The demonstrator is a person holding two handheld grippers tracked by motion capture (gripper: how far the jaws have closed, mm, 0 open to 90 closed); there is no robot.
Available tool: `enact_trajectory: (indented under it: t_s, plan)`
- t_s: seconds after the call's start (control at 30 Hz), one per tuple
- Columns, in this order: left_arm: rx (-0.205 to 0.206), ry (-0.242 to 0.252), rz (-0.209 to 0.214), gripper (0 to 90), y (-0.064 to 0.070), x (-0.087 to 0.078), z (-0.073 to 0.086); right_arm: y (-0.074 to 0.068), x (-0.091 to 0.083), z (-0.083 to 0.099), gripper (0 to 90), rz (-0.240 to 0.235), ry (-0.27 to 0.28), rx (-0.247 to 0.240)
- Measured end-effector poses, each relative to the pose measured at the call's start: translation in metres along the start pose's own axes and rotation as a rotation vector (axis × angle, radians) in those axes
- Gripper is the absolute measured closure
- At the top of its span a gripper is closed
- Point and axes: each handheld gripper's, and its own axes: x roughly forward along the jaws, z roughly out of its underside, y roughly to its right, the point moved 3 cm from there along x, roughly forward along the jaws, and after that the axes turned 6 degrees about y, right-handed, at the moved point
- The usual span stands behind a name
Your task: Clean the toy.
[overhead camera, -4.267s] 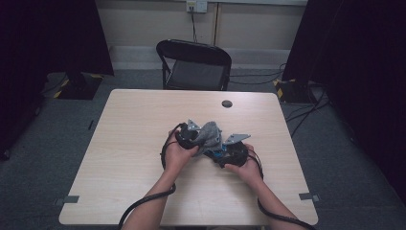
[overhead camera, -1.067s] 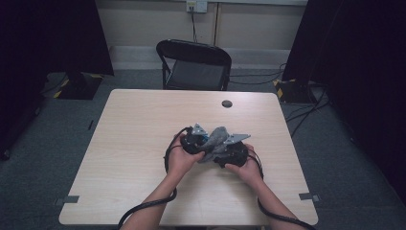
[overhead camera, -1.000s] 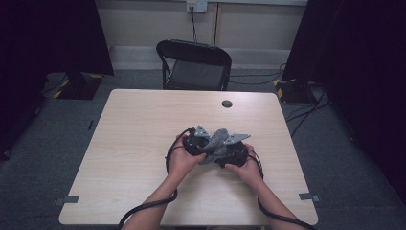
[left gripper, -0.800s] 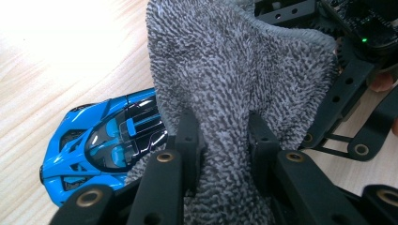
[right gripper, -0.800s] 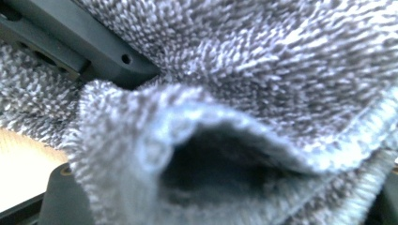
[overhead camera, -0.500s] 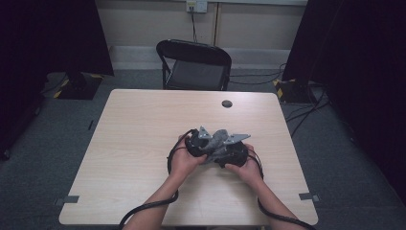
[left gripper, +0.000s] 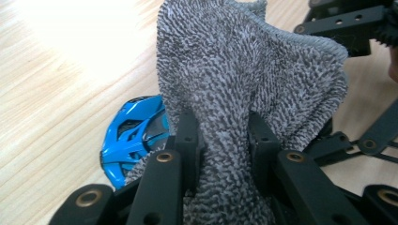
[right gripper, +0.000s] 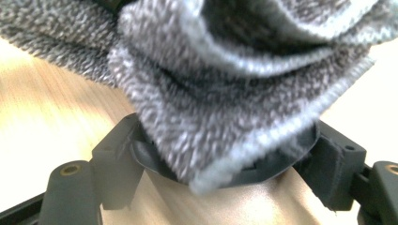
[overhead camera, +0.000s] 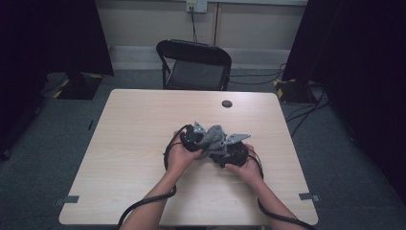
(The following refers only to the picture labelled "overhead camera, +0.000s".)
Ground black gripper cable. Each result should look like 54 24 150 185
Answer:
117 124 192 230
247 149 317 230

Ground white wall socket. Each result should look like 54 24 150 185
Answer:
186 0 209 13

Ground person's right hand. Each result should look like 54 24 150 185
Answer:
224 143 264 188

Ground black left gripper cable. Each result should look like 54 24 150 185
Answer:
117 124 192 230

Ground grey tape strip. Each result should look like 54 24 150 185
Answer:
299 192 320 202
54 195 80 206

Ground black stand base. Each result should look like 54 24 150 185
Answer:
272 78 319 104
41 71 104 101

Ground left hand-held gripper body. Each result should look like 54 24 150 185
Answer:
180 121 207 152

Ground black floor cables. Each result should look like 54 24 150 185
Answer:
229 62 288 86
285 85 333 138

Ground black folding chair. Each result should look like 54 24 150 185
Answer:
155 38 233 92

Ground black curtain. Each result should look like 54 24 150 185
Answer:
282 0 406 205
0 0 115 161

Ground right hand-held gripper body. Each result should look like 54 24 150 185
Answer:
218 133 252 169

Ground grey towel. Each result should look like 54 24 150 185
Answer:
195 124 232 161

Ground black wall socket cable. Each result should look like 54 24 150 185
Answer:
190 6 199 44

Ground person's left hand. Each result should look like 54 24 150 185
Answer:
166 129 204 176

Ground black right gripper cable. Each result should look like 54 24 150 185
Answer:
247 149 317 230

